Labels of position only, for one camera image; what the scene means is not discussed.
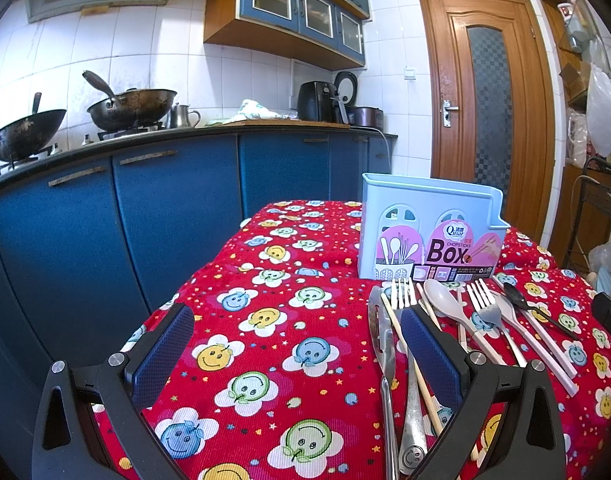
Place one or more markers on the wooden wall shelf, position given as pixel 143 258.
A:
pixel 577 43

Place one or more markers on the black metal rack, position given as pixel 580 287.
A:
pixel 598 204

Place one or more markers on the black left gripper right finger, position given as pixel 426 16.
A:
pixel 527 443

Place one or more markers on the right black wok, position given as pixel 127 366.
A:
pixel 134 108

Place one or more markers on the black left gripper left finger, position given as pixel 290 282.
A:
pixel 67 442

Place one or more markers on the light blue utensil box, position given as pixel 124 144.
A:
pixel 418 228

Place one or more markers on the black air fryer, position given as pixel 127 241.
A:
pixel 315 102

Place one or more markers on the white plastic fork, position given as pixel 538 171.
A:
pixel 509 315

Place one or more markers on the white cloth on counter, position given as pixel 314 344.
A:
pixel 253 110

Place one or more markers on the black wok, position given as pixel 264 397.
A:
pixel 134 108
pixel 31 134

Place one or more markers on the steel kettle pitcher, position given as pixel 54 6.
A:
pixel 181 116

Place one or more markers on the blue wall cabinet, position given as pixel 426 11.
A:
pixel 324 33

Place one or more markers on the steel fork patterned handle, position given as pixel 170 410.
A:
pixel 413 447

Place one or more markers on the beige plastic spoon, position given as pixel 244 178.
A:
pixel 483 344

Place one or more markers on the steel butter knife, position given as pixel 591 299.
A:
pixel 380 328

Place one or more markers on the left black wok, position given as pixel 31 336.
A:
pixel 31 134

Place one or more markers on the red smiley flower tablecloth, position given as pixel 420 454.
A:
pixel 280 381

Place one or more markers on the black spoon white handle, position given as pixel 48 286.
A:
pixel 517 300

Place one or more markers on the wooden door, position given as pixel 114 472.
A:
pixel 493 118

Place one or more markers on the white plastic bag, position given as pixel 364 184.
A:
pixel 598 110

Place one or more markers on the blue lower kitchen cabinets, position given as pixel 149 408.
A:
pixel 94 239

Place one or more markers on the wooden chopstick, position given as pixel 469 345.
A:
pixel 421 384
pixel 438 299

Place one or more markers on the steel fork white handle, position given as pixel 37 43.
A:
pixel 490 313

